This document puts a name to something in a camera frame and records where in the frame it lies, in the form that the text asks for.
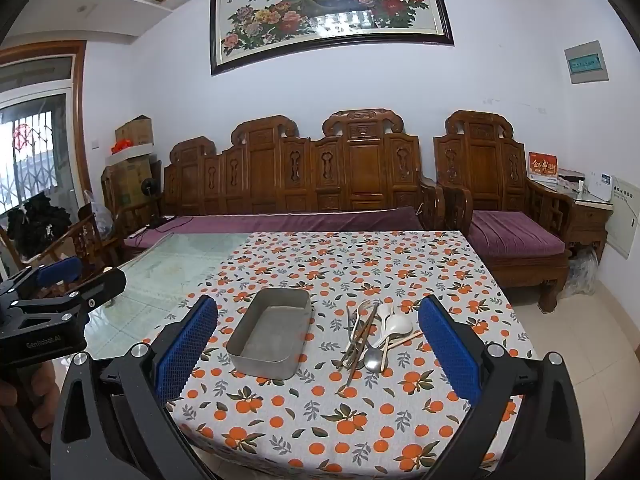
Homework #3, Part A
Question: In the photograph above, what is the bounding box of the wooden side chair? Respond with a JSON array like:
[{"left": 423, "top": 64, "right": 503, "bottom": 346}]
[{"left": 0, "top": 202, "right": 121, "bottom": 281}]

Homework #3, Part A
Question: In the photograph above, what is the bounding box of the pile of black clothes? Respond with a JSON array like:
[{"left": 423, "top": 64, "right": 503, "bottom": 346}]
[{"left": 5, "top": 195, "right": 73, "bottom": 261}]

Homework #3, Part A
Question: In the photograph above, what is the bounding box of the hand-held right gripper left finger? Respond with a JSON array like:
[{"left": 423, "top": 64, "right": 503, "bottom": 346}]
[{"left": 50, "top": 294, "right": 219, "bottom": 480}]

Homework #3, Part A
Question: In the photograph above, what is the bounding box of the white wall cabinet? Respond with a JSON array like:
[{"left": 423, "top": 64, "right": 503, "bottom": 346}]
[{"left": 602, "top": 175, "right": 636, "bottom": 261}]

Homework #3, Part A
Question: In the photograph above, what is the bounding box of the metal window grille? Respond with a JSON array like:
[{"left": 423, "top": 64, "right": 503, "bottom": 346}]
[{"left": 0, "top": 87, "right": 83, "bottom": 221}]

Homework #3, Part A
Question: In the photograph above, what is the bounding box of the white electronic device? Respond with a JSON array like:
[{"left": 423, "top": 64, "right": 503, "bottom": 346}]
[{"left": 585, "top": 172, "right": 613, "bottom": 203}]

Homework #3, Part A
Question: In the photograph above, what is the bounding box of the red gift box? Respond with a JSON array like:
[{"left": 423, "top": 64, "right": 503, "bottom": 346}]
[{"left": 527, "top": 151, "right": 559, "bottom": 181}]

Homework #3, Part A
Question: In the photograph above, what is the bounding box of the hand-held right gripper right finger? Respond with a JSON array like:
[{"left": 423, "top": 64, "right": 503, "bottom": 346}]
[{"left": 417, "top": 294, "right": 586, "bottom": 480}]

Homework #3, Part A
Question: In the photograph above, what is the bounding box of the square purple seat cushion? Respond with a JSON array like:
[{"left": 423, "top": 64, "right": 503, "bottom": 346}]
[{"left": 467, "top": 210, "right": 568, "bottom": 261}]

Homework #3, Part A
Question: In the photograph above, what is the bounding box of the large cardboard box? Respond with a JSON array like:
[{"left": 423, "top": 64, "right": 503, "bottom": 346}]
[{"left": 102, "top": 155, "right": 161, "bottom": 211}]

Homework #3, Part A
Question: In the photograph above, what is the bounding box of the crumpled clear plastic bag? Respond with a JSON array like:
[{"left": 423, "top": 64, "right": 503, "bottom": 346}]
[{"left": 80, "top": 190, "right": 118, "bottom": 241}]

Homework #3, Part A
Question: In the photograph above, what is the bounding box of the small white plastic spoon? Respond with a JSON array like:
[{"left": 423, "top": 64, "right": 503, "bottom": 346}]
[{"left": 372, "top": 302, "right": 394, "bottom": 346}]

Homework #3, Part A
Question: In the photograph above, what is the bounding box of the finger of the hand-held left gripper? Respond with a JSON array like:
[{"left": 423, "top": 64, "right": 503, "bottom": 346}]
[
  {"left": 10, "top": 267, "right": 127, "bottom": 332},
  {"left": 0, "top": 255, "right": 84, "bottom": 306}
]

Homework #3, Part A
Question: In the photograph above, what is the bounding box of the open brown cardboard box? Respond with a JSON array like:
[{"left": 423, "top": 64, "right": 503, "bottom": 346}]
[{"left": 115, "top": 115, "right": 153, "bottom": 148}]

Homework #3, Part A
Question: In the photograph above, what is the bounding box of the carved wooden sofa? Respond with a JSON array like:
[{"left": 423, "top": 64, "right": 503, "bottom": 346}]
[{"left": 102, "top": 107, "right": 446, "bottom": 266}]

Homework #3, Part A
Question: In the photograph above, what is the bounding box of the large white plastic spoon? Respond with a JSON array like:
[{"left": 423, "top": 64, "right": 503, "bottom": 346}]
[{"left": 372, "top": 314, "right": 415, "bottom": 361}]

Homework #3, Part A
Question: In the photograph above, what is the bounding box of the wooden door frame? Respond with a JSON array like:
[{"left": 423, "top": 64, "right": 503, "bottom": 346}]
[{"left": 0, "top": 40, "right": 93, "bottom": 201}]

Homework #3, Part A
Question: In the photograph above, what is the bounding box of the rectangular metal tray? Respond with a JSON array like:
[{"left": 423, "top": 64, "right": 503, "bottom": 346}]
[{"left": 226, "top": 287, "right": 313, "bottom": 381}]

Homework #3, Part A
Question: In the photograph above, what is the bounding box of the person's left hand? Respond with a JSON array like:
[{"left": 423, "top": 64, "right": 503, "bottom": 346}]
[{"left": 0, "top": 360, "right": 58, "bottom": 456}]

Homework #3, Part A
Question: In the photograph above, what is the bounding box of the carved wooden armchair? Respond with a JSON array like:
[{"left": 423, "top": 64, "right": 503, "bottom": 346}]
[{"left": 432, "top": 110, "right": 576, "bottom": 313}]

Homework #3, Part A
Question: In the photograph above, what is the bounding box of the white plastic fork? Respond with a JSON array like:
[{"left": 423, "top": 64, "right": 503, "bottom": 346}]
[{"left": 350, "top": 300, "right": 373, "bottom": 356}]

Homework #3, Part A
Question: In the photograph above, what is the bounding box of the metal spoon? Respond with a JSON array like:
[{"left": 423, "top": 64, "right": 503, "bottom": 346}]
[{"left": 363, "top": 330, "right": 396, "bottom": 374}]

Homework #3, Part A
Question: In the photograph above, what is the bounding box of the black cable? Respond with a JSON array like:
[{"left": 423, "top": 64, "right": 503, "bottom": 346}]
[{"left": 127, "top": 215, "right": 178, "bottom": 238}]

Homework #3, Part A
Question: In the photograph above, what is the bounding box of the long purple sofa cushion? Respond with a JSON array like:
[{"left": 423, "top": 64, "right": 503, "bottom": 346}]
[{"left": 122, "top": 206, "right": 426, "bottom": 251}]

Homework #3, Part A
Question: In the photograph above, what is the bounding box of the grey wall electrical panel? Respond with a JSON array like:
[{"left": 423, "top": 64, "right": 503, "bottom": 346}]
[{"left": 564, "top": 40, "right": 610, "bottom": 85}]

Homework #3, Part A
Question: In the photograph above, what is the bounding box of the wooden side table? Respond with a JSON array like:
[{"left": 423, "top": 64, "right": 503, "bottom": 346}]
[{"left": 530, "top": 172, "right": 615, "bottom": 261}]

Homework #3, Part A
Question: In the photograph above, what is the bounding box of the orange fruit print tablecloth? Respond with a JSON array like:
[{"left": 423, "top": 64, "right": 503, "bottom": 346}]
[{"left": 165, "top": 230, "right": 538, "bottom": 480}]

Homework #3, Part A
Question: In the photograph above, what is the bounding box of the dark brown chopstick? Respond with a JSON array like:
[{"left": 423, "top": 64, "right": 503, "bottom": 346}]
[
  {"left": 340, "top": 310, "right": 373, "bottom": 371},
  {"left": 346, "top": 304, "right": 380, "bottom": 383}
]

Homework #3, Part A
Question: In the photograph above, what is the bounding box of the small black fan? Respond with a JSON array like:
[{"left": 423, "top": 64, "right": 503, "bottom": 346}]
[{"left": 140, "top": 177, "right": 163, "bottom": 226}]

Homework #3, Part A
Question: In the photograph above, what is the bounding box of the framed peacock flower painting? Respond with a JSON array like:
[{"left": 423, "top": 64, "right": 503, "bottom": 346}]
[{"left": 209, "top": 0, "right": 456, "bottom": 77}]

